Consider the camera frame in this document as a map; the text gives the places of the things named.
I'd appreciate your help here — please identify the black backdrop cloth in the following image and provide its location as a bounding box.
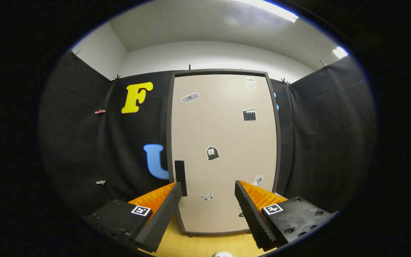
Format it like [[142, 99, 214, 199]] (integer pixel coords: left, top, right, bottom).
[[38, 50, 376, 219]]

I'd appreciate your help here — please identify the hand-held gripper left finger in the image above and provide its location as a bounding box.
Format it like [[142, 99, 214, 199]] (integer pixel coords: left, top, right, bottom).
[[83, 182, 183, 253]]

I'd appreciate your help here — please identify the long ceiling light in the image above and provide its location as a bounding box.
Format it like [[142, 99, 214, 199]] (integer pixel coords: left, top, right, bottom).
[[234, 0, 299, 23]]

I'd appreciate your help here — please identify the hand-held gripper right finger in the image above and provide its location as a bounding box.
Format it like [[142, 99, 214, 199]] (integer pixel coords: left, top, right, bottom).
[[234, 180, 338, 251]]

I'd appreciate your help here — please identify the grey shoe cabinet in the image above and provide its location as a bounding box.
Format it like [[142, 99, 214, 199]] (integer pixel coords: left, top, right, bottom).
[[166, 69, 281, 238]]

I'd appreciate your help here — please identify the black door handle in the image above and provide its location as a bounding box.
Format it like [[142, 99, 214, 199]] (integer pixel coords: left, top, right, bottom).
[[174, 160, 188, 197]]

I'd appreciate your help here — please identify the beige shoe cabinet door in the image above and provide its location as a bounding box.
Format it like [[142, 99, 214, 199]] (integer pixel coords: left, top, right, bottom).
[[171, 74, 277, 234]]

